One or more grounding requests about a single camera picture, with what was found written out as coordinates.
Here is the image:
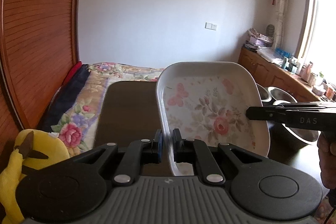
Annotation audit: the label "white floral square plate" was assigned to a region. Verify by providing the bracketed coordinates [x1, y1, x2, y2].
[156, 61, 270, 176]

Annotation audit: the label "medium steel bowl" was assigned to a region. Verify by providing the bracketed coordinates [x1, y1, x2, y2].
[267, 86, 297, 103]

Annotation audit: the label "yellow plush toy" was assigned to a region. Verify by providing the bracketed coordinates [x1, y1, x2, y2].
[1, 129, 70, 223]

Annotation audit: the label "bottles on sideboard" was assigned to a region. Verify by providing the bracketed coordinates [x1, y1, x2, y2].
[270, 48, 335, 102]

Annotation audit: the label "floral bed quilt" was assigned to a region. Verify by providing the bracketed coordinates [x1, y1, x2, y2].
[51, 62, 163, 157]

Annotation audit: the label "dark blue blanket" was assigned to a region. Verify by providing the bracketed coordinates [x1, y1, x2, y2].
[37, 61, 90, 132]

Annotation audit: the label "large steel bowl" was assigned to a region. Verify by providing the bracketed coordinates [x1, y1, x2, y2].
[268, 122, 321, 149]

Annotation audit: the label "stack of papers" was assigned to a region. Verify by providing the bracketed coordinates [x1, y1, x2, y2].
[244, 28, 273, 52]

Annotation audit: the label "white wall switch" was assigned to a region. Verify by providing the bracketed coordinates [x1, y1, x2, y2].
[205, 22, 217, 31]

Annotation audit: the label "wooden sideboard cabinet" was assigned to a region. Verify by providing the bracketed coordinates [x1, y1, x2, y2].
[238, 48, 320, 102]

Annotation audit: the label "small steel bowl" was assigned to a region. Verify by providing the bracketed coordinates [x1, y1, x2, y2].
[256, 84, 272, 103]

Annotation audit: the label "wooden louvered wardrobe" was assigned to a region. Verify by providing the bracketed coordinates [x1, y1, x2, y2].
[1, 0, 79, 153]

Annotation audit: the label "person's right hand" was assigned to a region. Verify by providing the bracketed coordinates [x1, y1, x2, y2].
[317, 132, 336, 190]

